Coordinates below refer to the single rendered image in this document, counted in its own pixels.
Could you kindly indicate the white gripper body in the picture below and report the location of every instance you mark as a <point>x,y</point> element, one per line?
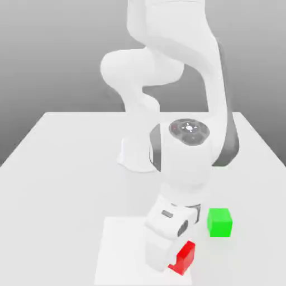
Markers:
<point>157,252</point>

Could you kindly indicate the small red cube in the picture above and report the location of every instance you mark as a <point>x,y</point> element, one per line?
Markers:
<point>186,257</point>

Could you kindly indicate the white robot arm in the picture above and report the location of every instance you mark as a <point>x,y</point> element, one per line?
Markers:
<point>178,67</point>

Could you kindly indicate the small green cube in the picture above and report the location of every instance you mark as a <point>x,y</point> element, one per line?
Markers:
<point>220,223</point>

